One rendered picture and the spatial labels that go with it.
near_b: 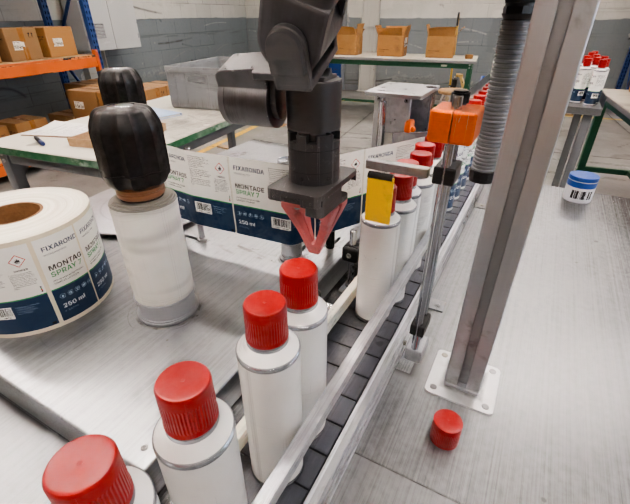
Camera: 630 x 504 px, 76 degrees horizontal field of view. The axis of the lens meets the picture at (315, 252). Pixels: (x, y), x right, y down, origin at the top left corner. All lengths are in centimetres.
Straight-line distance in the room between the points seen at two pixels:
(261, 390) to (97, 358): 33
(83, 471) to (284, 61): 31
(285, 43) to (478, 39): 763
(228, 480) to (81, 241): 45
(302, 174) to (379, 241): 15
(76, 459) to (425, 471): 38
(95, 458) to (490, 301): 41
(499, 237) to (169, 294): 43
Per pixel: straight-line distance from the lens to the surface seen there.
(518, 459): 57
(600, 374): 72
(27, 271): 64
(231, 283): 69
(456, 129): 40
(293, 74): 38
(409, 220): 57
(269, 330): 30
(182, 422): 26
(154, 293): 59
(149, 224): 54
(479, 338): 55
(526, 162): 44
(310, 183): 43
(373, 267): 54
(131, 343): 62
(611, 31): 814
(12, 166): 221
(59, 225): 64
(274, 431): 37
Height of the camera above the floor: 127
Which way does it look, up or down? 31 degrees down
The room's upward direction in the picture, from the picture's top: straight up
